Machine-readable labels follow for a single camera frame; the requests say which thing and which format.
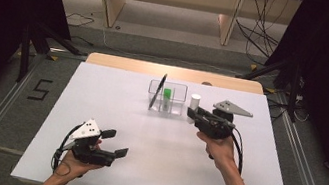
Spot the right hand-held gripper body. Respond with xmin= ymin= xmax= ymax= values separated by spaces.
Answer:
xmin=192 ymin=95 xmax=256 ymax=145

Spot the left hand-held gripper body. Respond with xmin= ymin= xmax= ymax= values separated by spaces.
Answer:
xmin=64 ymin=115 xmax=123 ymax=169

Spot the white cylindrical tube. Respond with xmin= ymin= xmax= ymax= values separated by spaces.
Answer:
xmin=186 ymin=93 xmax=203 ymax=126

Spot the clear plastic desk organizer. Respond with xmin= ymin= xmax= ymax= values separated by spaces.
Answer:
xmin=144 ymin=78 xmax=189 ymax=117

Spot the green highlighter marker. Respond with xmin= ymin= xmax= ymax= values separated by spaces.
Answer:
xmin=160 ymin=87 xmax=174 ymax=113

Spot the black pen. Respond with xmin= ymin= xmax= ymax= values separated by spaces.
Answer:
xmin=148 ymin=72 xmax=169 ymax=112

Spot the person's right hand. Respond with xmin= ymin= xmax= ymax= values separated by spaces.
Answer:
xmin=191 ymin=131 xmax=242 ymax=174

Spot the person's left hand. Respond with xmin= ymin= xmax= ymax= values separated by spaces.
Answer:
xmin=50 ymin=149 xmax=105 ymax=185

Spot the white table cover sheet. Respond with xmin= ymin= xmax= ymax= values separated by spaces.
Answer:
xmin=8 ymin=52 xmax=316 ymax=185

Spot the black tripod stand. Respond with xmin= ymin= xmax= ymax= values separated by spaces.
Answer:
xmin=229 ymin=48 xmax=309 ymax=124
xmin=13 ymin=19 xmax=93 ymax=93

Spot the light wooden shelf unit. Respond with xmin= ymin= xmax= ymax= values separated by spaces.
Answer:
xmin=42 ymin=0 xmax=303 ymax=58

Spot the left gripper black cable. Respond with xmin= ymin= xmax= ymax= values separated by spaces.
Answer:
xmin=50 ymin=120 xmax=84 ymax=175

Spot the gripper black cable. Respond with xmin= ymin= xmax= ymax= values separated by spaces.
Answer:
xmin=221 ymin=123 xmax=251 ymax=175
xmin=50 ymin=120 xmax=84 ymax=175

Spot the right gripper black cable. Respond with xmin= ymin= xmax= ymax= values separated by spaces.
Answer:
xmin=221 ymin=123 xmax=251 ymax=175

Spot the bundle of black hanging cables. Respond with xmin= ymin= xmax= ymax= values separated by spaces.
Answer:
xmin=229 ymin=0 xmax=290 ymax=69

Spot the black looped floor cable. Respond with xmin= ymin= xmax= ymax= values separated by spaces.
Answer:
xmin=62 ymin=10 xmax=96 ymax=30

